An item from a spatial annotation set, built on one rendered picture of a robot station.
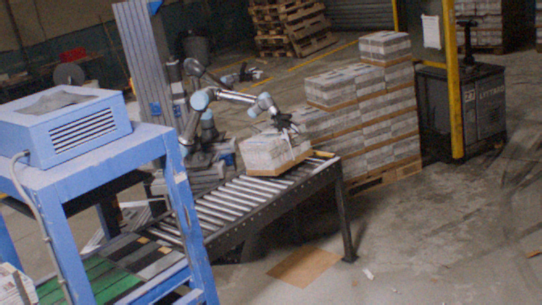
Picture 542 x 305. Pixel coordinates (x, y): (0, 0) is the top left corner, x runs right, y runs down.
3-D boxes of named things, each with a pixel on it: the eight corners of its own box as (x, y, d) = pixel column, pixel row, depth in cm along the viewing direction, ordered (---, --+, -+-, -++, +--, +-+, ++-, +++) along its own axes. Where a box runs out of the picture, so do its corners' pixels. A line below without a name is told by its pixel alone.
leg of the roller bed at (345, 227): (348, 255, 410) (336, 172, 386) (355, 257, 406) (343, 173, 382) (344, 259, 407) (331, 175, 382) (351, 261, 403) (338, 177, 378)
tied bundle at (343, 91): (306, 105, 493) (302, 79, 484) (335, 95, 502) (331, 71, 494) (328, 113, 460) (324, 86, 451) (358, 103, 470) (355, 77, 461)
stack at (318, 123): (265, 209, 504) (248, 123, 474) (373, 169, 542) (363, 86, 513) (284, 225, 470) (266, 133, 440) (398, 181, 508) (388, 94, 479)
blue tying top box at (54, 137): (73, 119, 299) (62, 84, 292) (134, 131, 258) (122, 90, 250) (-9, 151, 270) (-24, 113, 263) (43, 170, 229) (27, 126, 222)
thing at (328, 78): (303, 80, 484) (303, 78, 483) (331, 71, 494) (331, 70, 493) (325, 86, 452) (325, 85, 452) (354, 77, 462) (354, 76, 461)
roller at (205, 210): (193, 207, 358) (191, 201, 356) (243, 224, 325) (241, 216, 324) (187, 211, 355) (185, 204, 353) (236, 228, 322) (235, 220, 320)
